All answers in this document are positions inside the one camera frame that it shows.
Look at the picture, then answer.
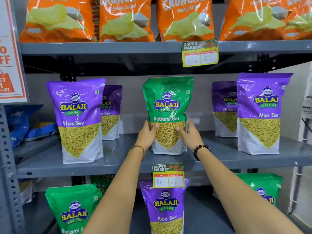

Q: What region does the person's left hand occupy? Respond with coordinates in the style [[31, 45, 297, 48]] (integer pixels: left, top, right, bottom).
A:
[[135, 120, 159, 154]]

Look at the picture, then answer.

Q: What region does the person's right hand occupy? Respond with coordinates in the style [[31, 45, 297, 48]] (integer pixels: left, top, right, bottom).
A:
[[176, 119, 205, 151]]

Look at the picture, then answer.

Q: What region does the green snack pouch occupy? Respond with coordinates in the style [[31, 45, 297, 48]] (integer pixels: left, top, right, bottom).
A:
[[90, 174, 115, 196], [235, 173, 283, 207], [45, 184, 102, 234], [143, 76, 195, 155]]

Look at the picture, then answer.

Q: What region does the person's left forearm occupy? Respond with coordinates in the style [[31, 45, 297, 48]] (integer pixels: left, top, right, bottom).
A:
[[83, 147, 147, 234]]

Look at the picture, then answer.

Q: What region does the person's right forearm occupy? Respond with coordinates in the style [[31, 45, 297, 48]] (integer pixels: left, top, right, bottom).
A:
[[195, 147, 304, 234]]

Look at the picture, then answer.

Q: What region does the thin gold bangle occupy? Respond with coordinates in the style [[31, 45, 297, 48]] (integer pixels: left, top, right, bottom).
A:
[[129, 145, 146, 161]]

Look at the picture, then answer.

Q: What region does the purple snack pouch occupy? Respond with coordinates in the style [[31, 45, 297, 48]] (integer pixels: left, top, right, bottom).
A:
[[237, 72, 294, 155], [46, 78, 106, 164], [211, 81, 238, 138], [140, 178, 189, 234], [100, 84, 123, 141]]

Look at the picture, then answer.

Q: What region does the yellow green price tag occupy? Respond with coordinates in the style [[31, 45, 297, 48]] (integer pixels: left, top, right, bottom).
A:
[[152, 163, 185, 189], [182, 38, 219, 68]]

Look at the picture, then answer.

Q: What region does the orange chips bag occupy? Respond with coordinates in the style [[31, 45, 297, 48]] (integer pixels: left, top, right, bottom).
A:
[[99, 0, 155, 43], [156, 0, 215, 42], [19, 0, 95, 43], [220, 0, 291, 41], [284, 0, 312, 41]]

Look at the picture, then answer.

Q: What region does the blue snack bag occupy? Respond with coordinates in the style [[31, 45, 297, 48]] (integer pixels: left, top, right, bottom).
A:
[[24, 121, 59, 142], [4, 104, 44, 148]]

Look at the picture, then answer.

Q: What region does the white yellow snack packet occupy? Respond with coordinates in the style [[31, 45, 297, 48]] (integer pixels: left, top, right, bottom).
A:
[[19, 179, 34, 205]]

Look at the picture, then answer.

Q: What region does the orange white promo sign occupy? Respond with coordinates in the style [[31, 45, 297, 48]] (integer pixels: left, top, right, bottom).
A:
[[0, 0, 30, 104]]

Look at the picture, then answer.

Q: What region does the black bead bracelet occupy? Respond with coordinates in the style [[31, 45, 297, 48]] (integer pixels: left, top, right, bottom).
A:
[[193, 144, 211, 162]]

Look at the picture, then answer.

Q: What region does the white wall pipe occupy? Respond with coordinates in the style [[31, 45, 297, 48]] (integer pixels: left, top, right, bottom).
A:
[[288, 119, 312, 215]]

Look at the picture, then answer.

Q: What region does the grey perforated shelf post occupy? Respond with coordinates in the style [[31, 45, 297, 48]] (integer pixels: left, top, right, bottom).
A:
[[0, 104, 27, 234]]

